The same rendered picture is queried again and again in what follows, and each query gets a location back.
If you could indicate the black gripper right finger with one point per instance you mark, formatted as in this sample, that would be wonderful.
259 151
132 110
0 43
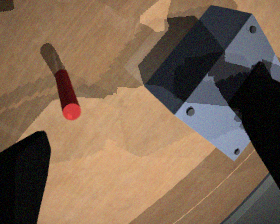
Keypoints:
263 126

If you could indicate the red peg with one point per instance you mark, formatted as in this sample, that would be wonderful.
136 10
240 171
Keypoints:
70 106

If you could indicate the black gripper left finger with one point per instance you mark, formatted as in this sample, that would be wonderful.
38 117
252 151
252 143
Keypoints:
23 174

